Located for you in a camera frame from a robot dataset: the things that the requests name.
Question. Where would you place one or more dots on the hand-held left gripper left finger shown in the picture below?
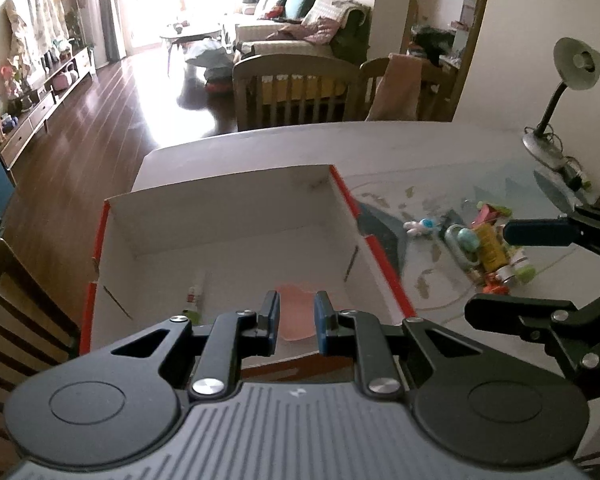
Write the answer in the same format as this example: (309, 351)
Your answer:
(269, 322)

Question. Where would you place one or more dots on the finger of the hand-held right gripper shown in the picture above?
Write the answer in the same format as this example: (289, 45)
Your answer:
(537, 231)
(510, 312)

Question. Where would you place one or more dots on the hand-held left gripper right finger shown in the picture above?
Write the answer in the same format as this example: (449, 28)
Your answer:
(323, 322)

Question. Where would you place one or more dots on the yellow carton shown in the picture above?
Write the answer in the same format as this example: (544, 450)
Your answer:
(490, 250)

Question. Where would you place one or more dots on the red and white cardboard box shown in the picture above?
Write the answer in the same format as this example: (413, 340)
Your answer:
(230, 235)

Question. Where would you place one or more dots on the pink flat item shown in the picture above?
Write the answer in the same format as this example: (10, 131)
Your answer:
(297, 310)

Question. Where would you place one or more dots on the white and green toy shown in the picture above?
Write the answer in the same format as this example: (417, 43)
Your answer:
(517, 270)

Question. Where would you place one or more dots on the pink and green toy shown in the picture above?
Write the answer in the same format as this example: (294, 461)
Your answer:
(487, 212)

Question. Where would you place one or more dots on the black plug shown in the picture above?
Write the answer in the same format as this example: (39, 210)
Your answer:
(575, 175)

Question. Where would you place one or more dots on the small green white bottle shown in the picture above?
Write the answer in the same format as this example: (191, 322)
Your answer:
(194, 305)

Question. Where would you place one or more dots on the grey desk lamp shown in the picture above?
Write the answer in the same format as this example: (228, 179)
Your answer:
(577, 65)

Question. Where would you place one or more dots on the pink cloth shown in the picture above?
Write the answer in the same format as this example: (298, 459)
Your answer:
(395, 85)

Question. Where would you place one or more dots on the wooden slatted chair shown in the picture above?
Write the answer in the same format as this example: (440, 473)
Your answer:
(290, 65)

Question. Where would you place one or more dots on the dark wooden chair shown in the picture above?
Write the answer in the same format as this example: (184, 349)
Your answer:
(0, 270)

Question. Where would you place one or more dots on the beige sofa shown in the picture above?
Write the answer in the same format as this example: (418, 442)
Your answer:
(280, 47)

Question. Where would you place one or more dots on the blue bag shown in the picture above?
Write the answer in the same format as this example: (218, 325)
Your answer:
(207, 52)

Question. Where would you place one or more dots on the round coffee table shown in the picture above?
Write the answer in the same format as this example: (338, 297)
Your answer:
(190, 32)

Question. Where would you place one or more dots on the white wooden TV cabinet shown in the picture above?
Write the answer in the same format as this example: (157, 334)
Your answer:
(30, 115)

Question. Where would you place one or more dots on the pink potted flowers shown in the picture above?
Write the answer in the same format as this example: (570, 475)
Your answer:
(10, 77)

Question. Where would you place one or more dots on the white standing air conditioner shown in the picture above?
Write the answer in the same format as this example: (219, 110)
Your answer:
(87, 0)

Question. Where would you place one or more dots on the floral hanging cloth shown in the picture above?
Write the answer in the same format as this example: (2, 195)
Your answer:
(30, 25)

